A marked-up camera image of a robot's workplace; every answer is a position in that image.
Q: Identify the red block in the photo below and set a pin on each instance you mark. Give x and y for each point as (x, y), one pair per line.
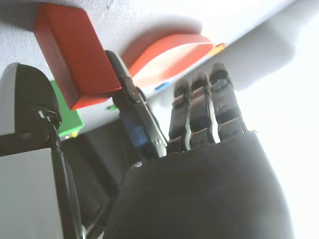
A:
(74, 57)

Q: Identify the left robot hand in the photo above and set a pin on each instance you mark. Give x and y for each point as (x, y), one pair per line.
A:
(199, 194)

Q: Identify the green block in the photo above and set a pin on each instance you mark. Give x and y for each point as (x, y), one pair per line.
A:
(71, 119)

